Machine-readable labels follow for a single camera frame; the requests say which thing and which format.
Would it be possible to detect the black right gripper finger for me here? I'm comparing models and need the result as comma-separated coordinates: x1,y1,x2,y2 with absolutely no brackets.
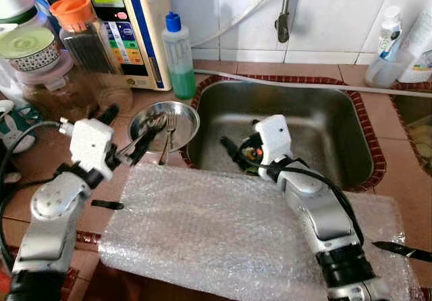
220,135,249,170

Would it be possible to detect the steel spoon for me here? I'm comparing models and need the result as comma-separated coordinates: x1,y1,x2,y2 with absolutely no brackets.
135,112,167,146

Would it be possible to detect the steel fork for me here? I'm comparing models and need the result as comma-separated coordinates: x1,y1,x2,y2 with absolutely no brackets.
159,112,178,166

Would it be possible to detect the plastic jar pink lid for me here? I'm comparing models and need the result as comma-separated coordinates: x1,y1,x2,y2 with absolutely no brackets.
13,50,103,124

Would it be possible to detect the black tape strip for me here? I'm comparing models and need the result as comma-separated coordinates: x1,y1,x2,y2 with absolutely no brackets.
373,241,432,262
91,200,126,211

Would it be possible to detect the glass jar orange lid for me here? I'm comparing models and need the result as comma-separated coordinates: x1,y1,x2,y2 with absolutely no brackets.
49,0,134,113

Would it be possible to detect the wide steel sink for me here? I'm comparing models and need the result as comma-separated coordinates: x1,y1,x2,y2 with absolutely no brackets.
186,78,387,193

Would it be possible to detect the green dish soap bottle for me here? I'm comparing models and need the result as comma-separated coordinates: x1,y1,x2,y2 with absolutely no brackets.
162,12,197,101

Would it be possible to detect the beige water ionizer appliance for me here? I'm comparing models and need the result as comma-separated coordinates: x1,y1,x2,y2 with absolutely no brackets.
73,0,173,91

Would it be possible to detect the clear bubble wrap sheet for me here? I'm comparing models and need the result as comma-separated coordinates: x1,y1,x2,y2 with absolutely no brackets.
98,163,413,301

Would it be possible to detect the white flexible pipe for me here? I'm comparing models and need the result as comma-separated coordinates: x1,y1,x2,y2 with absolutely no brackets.
196,68,432,99

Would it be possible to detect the narrow steel sink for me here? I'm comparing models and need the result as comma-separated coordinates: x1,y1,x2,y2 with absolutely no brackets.
391,93,432,177

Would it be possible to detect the white mug green rabbit print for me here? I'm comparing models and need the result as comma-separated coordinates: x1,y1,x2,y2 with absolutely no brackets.
0,100,42,155

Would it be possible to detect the steel faucet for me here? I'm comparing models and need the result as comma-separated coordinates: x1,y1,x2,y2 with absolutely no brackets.
275,0,302,44

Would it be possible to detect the small white bottle blue label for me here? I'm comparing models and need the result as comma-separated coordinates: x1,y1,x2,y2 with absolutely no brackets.
378,5,404,63

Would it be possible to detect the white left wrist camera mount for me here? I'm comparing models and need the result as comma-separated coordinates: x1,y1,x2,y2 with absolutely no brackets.
70,117,115,180

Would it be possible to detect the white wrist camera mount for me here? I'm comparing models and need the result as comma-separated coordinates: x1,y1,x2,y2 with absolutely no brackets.
70,117,115,180
254,115,292,167

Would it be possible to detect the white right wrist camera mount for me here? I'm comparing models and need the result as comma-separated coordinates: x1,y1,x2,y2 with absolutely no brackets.
254,115,292,167

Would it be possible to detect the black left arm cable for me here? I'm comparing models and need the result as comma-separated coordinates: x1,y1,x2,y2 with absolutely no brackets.
0,119,75,254

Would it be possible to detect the thin white hose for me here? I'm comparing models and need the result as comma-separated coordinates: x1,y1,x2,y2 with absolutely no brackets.
192,0,291,49

